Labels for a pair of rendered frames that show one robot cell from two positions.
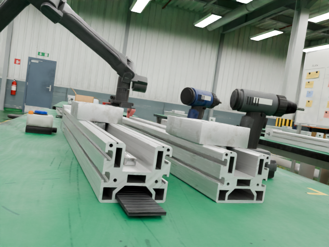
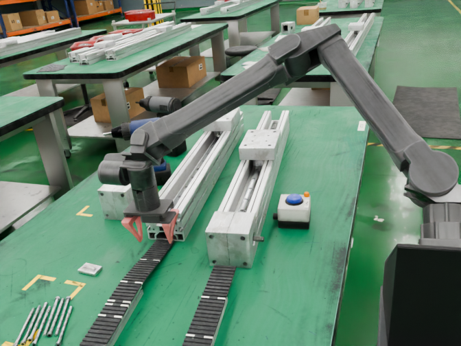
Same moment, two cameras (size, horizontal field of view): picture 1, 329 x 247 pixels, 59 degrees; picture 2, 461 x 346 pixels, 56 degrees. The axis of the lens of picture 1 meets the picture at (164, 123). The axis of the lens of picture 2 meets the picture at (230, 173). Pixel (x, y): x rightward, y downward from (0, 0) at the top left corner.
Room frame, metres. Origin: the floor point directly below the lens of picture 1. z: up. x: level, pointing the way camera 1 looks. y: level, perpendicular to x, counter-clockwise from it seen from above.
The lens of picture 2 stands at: (1.85, 0.90, 1.41)
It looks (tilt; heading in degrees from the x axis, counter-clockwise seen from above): 26 degrees down; 219
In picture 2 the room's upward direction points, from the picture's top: 6 degrees counter-clockwise
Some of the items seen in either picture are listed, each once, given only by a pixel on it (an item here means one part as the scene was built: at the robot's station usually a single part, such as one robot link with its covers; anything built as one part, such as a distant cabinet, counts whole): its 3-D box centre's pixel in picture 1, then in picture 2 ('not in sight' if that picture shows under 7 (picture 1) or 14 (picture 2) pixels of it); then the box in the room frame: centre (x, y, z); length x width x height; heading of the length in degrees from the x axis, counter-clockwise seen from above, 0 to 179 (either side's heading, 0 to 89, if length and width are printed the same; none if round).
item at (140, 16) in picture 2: not in sight; (151, 44); (-2.50, -3.75, 0.50); 1.03 x 0.55 x 1.01; 22
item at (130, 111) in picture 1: (125, 113); (142, 224); (1.29, 0.18, 0.87); 0.07 x 0.07 x 0.09; 23
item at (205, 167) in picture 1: (157, 140); (206, 160); (0.86, 0.01, 0.82); 0.80 x 0.10 x 0.09; 23
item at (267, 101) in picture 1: (264, 134); (159, 124); (0.78, -0.27, 0.89); 0.20 x 0.08 x 0.22; 96
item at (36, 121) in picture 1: (42, 123); (291, 210); (0.99, 0.41, 0.81); 0.10 x 0.08 x 0.06; 113
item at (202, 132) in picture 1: (203, 136); (221, 122); (0.63, -0.09, 0.87); 0.16 x 0.11 x 0.07; 23
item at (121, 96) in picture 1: (122, 96); (147, 198); (1.28, 0.20, 0.94); 0.10 x 0.07 x 0.07; 113
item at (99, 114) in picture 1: (94, 116); (261, 147); (0.78, 0.19, 0.87); 0.16 x 0.11 x 0.07; 23
